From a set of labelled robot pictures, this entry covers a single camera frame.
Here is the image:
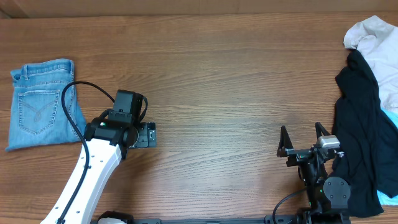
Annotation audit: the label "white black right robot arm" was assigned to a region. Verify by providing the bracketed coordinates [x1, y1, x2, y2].
[272, 122, 351, 224]

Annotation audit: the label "light blue cloth piece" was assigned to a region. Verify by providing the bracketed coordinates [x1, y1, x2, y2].
[377, 108, 397, 206]

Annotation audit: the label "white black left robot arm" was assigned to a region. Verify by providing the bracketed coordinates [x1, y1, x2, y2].
[43, 90, 156, 224]

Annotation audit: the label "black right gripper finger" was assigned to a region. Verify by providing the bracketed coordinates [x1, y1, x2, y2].
[315, 122, 330, 138]
[277, 126, 294, 157]

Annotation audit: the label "brown cardboard back panel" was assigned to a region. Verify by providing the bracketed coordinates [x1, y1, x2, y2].
[1, 0, 397, 18]

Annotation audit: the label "black garment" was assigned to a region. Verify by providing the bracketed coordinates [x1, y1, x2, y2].
[331, 50, 397, 218]

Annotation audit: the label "white beige garment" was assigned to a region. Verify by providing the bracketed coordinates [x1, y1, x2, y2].
[343, 16, 397, 113]

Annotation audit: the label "light blue denim jeans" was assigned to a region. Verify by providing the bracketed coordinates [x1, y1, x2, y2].
[6, 58, 80, 151]

